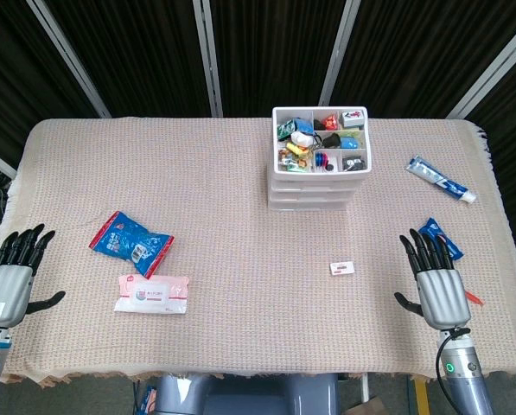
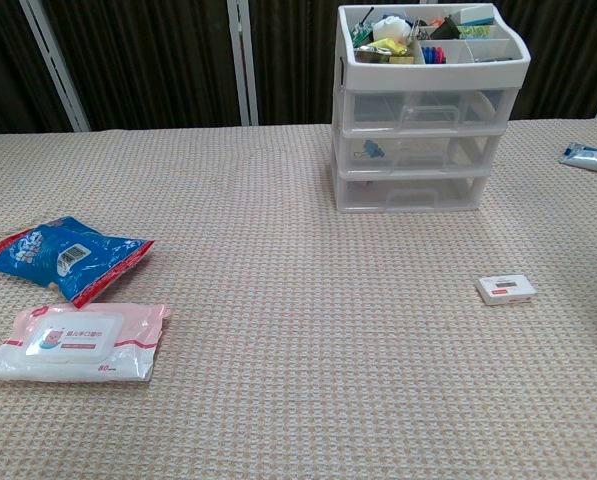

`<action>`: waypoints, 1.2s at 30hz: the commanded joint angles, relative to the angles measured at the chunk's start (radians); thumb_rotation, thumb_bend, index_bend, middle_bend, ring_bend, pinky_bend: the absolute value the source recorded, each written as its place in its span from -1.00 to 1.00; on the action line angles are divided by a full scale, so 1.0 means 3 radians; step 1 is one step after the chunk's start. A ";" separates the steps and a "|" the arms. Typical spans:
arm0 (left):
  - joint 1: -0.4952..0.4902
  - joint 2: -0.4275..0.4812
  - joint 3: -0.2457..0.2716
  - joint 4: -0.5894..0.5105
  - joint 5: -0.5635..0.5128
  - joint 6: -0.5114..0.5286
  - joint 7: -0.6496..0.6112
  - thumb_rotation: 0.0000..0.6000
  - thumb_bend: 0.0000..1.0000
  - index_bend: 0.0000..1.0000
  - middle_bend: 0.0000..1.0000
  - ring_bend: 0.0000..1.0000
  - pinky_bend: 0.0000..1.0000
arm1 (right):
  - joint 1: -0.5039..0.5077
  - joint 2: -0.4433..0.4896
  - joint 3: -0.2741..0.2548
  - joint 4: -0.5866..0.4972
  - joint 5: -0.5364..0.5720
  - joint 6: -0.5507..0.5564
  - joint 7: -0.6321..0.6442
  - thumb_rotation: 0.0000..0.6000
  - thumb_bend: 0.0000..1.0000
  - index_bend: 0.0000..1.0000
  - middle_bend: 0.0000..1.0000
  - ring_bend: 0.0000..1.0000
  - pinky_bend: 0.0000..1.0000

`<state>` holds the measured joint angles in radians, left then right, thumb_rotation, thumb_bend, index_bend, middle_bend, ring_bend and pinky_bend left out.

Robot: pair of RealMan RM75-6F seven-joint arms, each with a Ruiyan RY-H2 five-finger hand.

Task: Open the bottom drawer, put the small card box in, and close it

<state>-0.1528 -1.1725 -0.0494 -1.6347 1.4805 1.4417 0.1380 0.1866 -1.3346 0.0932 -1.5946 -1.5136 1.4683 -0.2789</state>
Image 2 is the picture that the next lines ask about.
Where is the shiny candy wrapper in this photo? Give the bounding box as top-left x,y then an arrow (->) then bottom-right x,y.
353,43 -> 394,64

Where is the white teal tile box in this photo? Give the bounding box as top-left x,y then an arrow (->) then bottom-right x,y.
452,5 -> 494,26

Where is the pink wet wipes pack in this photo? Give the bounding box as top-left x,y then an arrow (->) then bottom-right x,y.
0,302 -> 173,384

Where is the beige woven tablecloth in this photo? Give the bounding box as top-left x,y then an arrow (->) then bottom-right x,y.
0,118 -> 597,480

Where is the dark pleated curtain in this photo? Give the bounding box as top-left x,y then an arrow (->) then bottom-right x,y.
0,0 -> 597,141

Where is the white crumpled ball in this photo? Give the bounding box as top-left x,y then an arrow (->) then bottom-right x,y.
372,15 -> 410,42

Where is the blue red snack bag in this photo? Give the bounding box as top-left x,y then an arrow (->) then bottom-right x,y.
0,215 -> 156,310

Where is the large black binder clip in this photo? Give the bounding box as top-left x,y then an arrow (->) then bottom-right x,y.
430,17 -> 462,40

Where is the green blue patterned packet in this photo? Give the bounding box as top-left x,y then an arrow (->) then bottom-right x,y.
457,24 -> 499,40

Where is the blue white toothpaste tube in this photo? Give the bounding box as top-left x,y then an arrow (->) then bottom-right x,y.
558,142 -> 597,175

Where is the clear drawer with arched handle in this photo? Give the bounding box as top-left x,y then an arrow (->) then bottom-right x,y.
345,89 -> 517,132

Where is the yellow packet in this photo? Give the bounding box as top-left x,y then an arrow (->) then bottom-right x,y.
372,37 -> 409,56

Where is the white metal frame post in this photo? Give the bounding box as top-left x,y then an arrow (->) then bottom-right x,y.
20,0 -> 92,132
226,0 -> 259,126

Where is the white plastic drawer organizer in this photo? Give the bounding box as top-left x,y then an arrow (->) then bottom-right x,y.
331,3 -> 532,215

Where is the clear drawer with red sticker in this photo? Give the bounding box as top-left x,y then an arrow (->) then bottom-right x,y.
338,132 -> 502,174

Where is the small white box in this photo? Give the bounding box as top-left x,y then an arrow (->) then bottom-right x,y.
475,275 -> 535,306

